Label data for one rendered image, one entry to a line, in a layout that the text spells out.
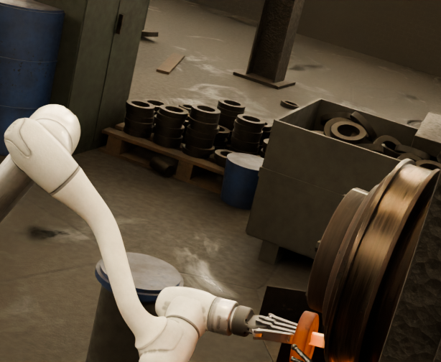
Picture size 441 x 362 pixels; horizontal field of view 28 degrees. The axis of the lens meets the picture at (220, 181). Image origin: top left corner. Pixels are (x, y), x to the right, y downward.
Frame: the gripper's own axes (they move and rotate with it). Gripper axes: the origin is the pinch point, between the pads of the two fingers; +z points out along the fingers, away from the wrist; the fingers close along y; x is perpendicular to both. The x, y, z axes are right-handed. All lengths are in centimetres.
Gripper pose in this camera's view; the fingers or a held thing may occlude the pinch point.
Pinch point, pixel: (312, 337)
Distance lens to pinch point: 226.7
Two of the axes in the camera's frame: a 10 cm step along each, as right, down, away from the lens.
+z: 9.3, 1.8, -3.4
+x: 0.9, -9.6, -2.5
